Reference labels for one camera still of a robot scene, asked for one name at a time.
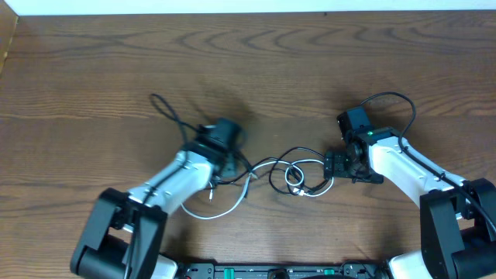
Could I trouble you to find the cardboard side panel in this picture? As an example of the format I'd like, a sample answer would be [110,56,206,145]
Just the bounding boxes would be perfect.
[0,0,19,71]

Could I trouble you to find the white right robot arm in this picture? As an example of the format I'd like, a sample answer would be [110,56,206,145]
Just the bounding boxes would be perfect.
[324,106,495,279]

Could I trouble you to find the thin black usb cable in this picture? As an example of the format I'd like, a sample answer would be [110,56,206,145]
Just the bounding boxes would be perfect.
[208,146,330,202]

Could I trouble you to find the white usb cable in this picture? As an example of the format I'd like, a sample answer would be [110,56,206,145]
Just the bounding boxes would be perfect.
[180,158,335,221]

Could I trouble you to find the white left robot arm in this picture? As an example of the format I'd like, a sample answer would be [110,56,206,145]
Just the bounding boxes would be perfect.
[70,119,241,279]

